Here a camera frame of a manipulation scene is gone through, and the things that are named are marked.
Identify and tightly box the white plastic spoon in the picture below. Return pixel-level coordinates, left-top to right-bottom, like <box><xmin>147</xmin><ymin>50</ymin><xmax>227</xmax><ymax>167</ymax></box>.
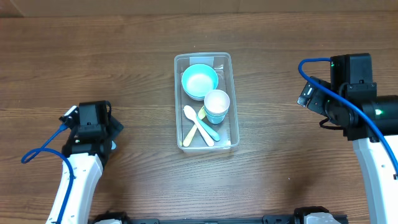
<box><xmin>183</xmin><ymin>105</ymin><xmax>215</xmax><ymax>146</ymax></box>

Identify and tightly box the yellow plastic utensil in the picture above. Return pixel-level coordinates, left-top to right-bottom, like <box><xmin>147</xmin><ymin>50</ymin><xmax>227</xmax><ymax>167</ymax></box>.
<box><xmin>183</xmin><ymin>106</ymin><xmax>206</xmax><ymax>147</ymax></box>

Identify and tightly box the light blue plastic bowl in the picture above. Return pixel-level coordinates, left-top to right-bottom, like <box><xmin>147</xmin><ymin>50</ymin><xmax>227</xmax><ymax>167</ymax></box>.
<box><xmin>181</xmin><ymin>64</ymin><xmax>219</xmax><ymax>101</ymax></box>

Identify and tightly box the pink plastic cup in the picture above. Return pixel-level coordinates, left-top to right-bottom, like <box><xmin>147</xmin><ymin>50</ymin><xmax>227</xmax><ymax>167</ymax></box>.
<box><xmin>204</xmin><ymin>90</ymin><xmax>230</xmax><ymax>114</ymax></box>

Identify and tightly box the light blue plastic fork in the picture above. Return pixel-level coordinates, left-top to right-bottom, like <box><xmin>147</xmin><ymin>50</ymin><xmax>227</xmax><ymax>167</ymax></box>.
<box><xmin>111</xmin><ymin>141</ymin><xmax>116</xmax><ymax>150</ymax></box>

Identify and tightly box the green plastic cup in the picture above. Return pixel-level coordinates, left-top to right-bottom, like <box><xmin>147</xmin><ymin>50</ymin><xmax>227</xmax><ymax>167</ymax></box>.
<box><xmin>205</xmin><ymin>109</ymin><xmax>228</xmax><ymax>120</ymax></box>

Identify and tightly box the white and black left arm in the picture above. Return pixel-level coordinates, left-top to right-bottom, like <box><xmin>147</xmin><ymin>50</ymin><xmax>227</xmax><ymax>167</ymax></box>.
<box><xmin>46</xmin><ymin>100</ymin><xmax>124</xmax><ymax>223</ymax></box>

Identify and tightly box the clear plastic container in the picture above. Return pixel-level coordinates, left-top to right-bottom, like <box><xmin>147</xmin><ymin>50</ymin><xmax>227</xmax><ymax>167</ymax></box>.
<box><xmin>174</xmin><ymin>52</ymin><xmax>239</xmax><ymax>152</ymax></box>

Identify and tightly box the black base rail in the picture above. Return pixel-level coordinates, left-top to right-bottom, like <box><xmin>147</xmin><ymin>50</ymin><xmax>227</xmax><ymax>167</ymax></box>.
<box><xmin>90</xmin><ymin>207</ymin><xmax>349</xmax><ymax>224</ymax></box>

